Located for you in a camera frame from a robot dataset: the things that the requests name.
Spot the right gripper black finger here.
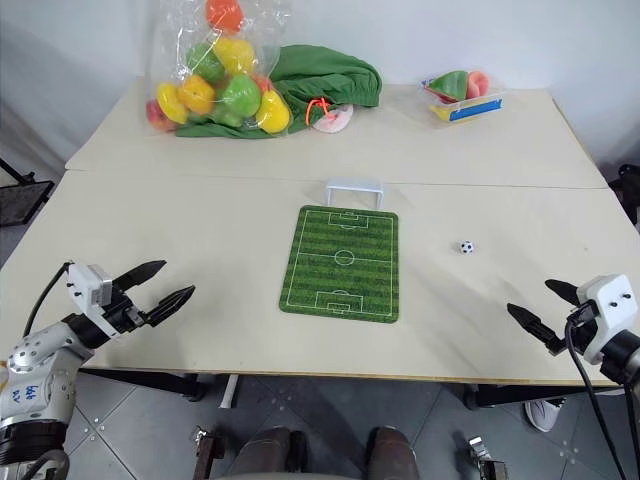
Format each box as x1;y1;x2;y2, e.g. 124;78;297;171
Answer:
506;302;564;356
544;278;581;307

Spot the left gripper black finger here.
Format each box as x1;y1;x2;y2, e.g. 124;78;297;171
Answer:
145;285;196;329
113;259;168;294

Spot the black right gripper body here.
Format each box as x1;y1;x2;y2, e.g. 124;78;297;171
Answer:
558;299;600;355

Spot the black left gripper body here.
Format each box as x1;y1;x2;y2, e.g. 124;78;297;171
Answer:
99;288;152;338

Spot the green soccer field mat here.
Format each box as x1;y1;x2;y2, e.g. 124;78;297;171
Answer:
278;204;402;324

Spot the black table leg bar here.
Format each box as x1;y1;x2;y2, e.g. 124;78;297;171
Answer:
463;383;622;411

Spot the white shoe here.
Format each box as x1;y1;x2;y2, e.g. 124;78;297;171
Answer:
523;397;567;433

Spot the white table leg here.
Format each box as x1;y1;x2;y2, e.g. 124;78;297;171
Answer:
219;374;241;410

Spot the black metal stand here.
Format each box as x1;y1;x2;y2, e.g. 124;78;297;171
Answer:
0;158;56;229

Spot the brown metal clamp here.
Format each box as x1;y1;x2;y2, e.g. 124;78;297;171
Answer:
466;435;510;480
191;425;227;480

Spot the red toy apple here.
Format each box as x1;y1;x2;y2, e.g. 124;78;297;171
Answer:
145;99;177;133

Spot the yellow toy bell pepper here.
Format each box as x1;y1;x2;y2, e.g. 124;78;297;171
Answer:
155;82;190;124
213;37;259;76

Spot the dark rounded shape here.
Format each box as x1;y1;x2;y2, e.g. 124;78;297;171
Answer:
366;425;420;480
233;425;309;480

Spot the orange-yellow toy bell pepper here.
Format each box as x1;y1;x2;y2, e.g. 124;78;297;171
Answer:
177;74;218;116

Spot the green toy bell pepper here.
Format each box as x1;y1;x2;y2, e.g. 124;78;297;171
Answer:
185;43;226;84
214;74;263;126

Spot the yellow toy pear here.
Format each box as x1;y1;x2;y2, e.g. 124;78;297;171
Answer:
254;89;293;135

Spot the clear plastic bag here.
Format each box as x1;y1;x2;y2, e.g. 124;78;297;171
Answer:
144;0;294;137

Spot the small white toy goal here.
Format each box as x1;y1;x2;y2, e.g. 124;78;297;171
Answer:
325;177;387;211

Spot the toy watermelon slice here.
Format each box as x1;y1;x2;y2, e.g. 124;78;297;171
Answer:
426;70;472;104

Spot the green cloth bag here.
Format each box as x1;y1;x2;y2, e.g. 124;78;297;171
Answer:
174;44;384;141

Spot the orange toy bell pepper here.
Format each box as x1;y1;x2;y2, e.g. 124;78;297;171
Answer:
206;0;245;34

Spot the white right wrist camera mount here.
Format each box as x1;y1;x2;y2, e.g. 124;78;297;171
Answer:
574;273;640;364

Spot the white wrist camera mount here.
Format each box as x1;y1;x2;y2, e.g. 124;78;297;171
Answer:
574;273;640;364
66;262;124;343

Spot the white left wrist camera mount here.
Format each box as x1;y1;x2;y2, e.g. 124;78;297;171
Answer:
66;262;124;343

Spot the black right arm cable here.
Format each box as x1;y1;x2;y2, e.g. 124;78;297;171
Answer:
565;306;630;480

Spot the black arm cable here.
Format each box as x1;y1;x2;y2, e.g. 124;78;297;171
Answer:
22;261;72;337
565;306;630;480

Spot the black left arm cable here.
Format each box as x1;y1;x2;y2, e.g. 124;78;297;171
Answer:
22;261;72;337

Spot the black equipment frame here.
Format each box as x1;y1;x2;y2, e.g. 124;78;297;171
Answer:
606;162;640;227

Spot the orange drawstring cord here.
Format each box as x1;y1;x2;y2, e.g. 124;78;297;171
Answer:
303;97;334;127

